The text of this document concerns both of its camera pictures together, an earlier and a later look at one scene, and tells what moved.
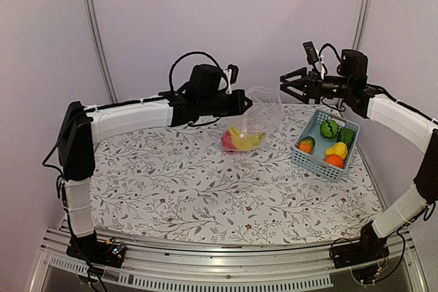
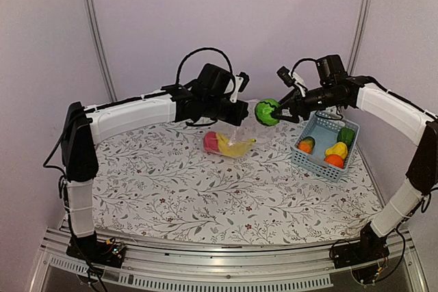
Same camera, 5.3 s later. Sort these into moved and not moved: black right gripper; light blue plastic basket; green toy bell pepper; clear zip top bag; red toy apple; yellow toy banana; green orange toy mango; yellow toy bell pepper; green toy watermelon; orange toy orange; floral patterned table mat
Moved: yellow toy banana; red toy apple; green toy watermelon; black right gripper; clear zip top bag
Not moved: light blue plastic basket; green toy bell pepper; green orange toy mango; orange toy orange; yellow toy bell pepper; floral patterned table mat
